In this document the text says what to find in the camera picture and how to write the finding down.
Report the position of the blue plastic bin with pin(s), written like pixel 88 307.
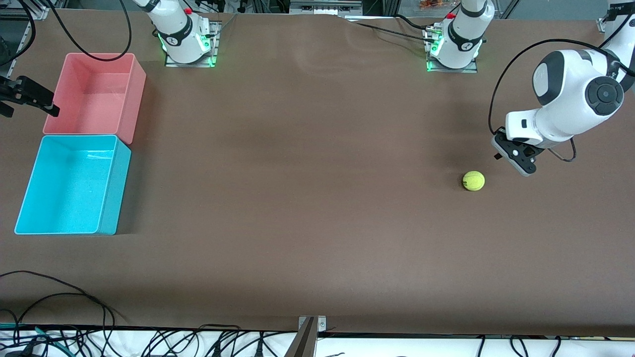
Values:
pixel 69 188

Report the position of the silver mounting plate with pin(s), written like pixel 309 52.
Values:
pixel 321 323

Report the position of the aluminium frame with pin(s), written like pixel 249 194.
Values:
pixel 25 9

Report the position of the aluminium profile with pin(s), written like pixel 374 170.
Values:
pixel 604 26

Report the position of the pink plastic bin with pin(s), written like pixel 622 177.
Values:
pixel 99 99

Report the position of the yellow-green tennis ball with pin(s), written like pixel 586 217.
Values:
pixel 474 181

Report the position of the grey power strip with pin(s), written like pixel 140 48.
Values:
pixel 325 7

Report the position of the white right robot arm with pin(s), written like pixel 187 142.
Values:
pixel 181 37

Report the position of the grey metal bar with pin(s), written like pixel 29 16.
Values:
pixel 302 344

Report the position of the orange items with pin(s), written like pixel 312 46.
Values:
pixel 432 4

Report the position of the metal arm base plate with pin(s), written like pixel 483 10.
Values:
pixel 471 69
pixel 214 47

